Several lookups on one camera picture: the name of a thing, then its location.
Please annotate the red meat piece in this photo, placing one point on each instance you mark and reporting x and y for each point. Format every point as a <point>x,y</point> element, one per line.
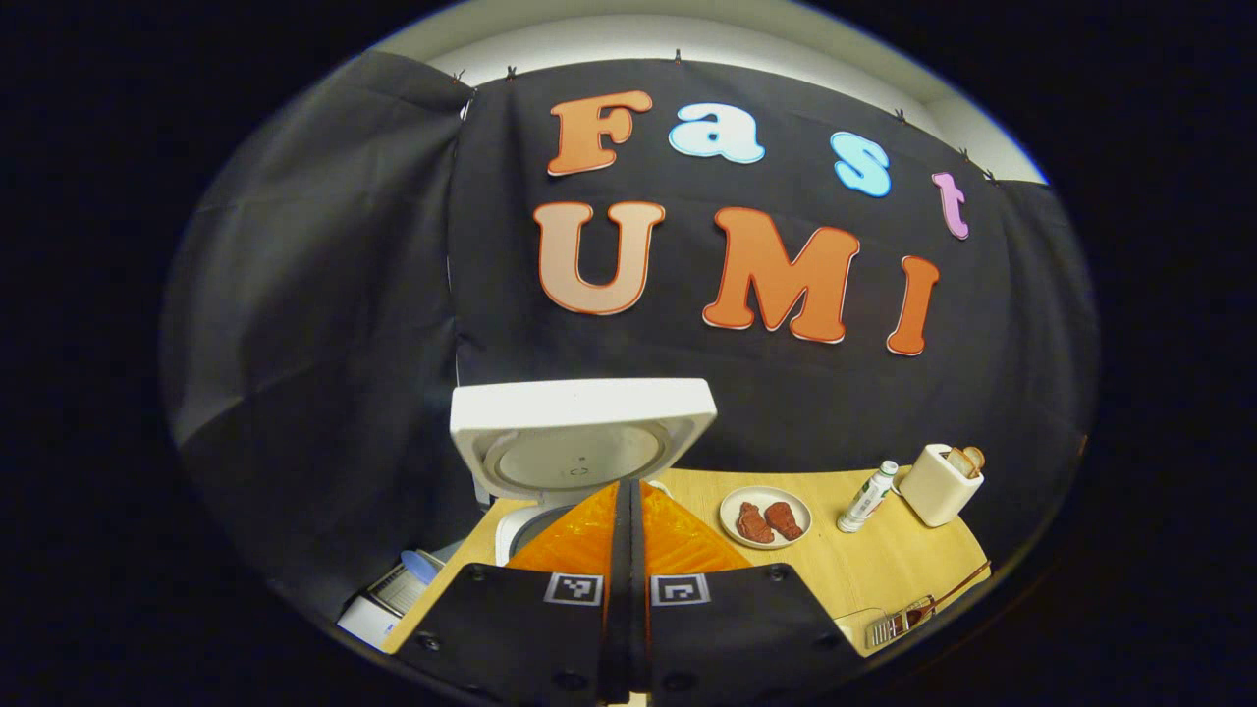
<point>786,520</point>
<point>754,523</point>

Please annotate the black backdrop cloth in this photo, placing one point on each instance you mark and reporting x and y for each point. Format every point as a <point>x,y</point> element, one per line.
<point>295,295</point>

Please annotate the white toaster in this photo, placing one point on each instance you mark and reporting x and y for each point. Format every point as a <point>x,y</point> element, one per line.
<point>933,488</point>

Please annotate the row of backdrop clips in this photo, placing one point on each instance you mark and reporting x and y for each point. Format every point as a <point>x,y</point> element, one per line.
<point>678,56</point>

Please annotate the white drink bottle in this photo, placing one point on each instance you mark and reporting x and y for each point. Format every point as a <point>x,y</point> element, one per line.
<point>864,501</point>

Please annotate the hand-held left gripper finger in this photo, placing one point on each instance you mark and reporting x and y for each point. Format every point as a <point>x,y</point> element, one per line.
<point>619,638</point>
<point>638,638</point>

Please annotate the white round plate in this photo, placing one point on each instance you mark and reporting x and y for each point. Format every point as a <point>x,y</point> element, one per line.
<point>729,520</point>

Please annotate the bread slice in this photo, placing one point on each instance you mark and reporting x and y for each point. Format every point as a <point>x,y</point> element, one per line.
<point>957,462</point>
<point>975,458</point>

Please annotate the white rice cooker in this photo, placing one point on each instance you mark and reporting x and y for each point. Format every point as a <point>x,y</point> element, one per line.
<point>579,412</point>

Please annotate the white and blue container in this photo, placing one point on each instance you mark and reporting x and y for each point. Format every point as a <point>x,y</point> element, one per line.
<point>378,614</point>

